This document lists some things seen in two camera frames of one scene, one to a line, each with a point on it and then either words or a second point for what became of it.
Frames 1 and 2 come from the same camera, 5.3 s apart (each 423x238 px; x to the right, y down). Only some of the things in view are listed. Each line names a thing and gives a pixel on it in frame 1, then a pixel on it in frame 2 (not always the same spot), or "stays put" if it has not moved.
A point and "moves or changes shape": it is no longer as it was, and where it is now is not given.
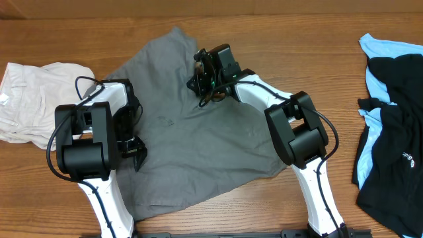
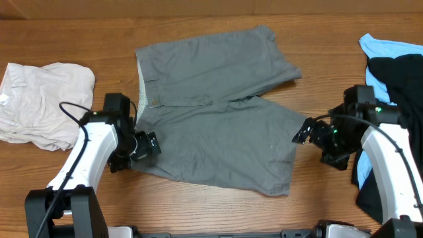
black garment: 392,190 stays put
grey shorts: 193,151 moves or changes shape
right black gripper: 201,90 -> 340,159
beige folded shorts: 30,95 stays put
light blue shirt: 373,48 stays put
